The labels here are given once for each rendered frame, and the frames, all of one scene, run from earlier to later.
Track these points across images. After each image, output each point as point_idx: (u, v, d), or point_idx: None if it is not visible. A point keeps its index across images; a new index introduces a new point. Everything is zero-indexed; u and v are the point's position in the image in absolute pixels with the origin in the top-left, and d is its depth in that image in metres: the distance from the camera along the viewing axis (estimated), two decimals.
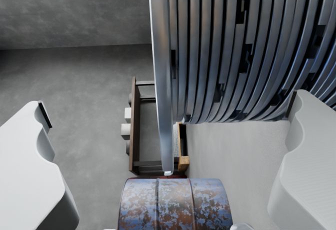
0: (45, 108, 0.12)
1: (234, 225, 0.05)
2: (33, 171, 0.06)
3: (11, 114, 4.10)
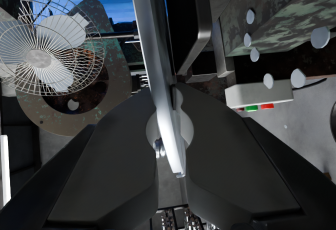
0: None
1: (234, 225, 0.05)
2: (136, 148, 0.07)
3: None
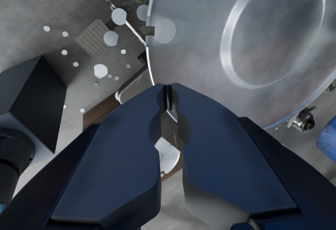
0: (167, 91, 0.13)
1: (234, 225, 0.05)
2: (140, 148, 0.07)
3: None
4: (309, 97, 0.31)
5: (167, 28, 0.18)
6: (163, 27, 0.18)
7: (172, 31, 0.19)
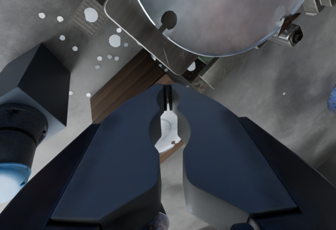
0: (167, 91, 0.13)
1: (234, 225, 0.05)
2: (140, 148, 0.07)
3: None
4: None
5: (278, 13, 0.31)
6: (278, 15, 0.31)
7: (278, 9, 0.30)
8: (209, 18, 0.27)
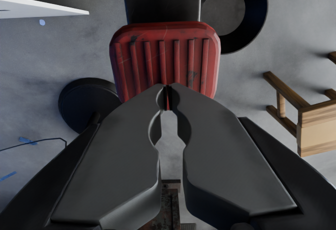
0: (167, 91, 0.13)
1: (234, 225, 0.05)
2: (140, 148, 0.07)
3: None
4: None
5: None
6: None
7: None
8: None
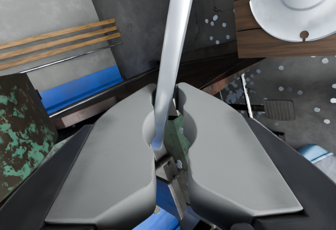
0: None
1: (234, 225, 0.05)
2: (134, 148, 0.07)
3: None
4: None
5: None
6: None
7: None
8: None
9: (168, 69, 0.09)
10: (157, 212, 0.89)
